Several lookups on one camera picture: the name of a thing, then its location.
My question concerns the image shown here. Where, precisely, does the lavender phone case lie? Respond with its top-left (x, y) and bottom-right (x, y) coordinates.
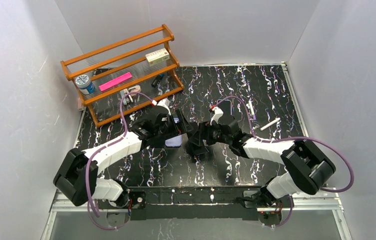
top-left (165, 117), bottom-right (182, 148)

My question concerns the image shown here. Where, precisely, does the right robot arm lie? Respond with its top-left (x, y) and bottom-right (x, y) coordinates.
top-left (187, 115), bottom-right (336, 204)

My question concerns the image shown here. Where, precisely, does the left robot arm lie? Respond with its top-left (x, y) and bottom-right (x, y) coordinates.
top-left (53, 105), bottom-right (193, 207)

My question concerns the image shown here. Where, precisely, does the pink teal stapler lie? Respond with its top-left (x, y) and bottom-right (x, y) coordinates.
top-left (119, 85), bottom-right (141, 105)

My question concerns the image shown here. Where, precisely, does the white pen with purple tip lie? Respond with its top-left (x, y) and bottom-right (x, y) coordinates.
top-left (247, 100), bottom-right (256, 121)

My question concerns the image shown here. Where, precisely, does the dark marker pen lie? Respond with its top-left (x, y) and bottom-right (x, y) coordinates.
top-left (151, 73), bottom-right (165, 88)

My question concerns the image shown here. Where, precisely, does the orange wooden shelf rack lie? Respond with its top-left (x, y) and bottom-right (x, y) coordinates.
top-left (60, 24), bottom-right (184, 127)

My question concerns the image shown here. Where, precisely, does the pink flat bar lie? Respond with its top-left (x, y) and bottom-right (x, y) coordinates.
top-left (99, 72), bottom-right (132, 92)

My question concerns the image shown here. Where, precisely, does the white marker pen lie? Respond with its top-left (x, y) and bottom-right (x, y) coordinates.
top-left (260, 117), bottom-right (281, 131)

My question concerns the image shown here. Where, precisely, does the white small box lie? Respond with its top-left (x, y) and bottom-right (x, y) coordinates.
top-left (145, 48), bottom-right (170, 66)

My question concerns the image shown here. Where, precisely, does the blue white jar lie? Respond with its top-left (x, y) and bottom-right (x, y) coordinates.
top-left (74, 74), bottom-right (95, 95)

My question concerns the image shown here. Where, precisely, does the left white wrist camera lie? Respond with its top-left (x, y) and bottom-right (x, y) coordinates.
top-left (151, 98), bottom-right (171, 117)

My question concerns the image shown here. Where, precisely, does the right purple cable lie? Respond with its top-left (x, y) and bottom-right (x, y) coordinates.
top-left (212, 95), bottom-right (355, 228)

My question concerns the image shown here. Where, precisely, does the purple cable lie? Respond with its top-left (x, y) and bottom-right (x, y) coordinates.
top-left (85, 91), bottom-right (157, 232)
top-left (212, 95), bottom-right (355, 228)

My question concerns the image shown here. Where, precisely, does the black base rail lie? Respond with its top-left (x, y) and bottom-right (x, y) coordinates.
top-left (99, 186), bottom-right (290, 226)

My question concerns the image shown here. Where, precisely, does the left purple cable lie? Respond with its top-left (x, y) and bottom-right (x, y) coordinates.
top-left (85, 91), bottom-right (157, 232)

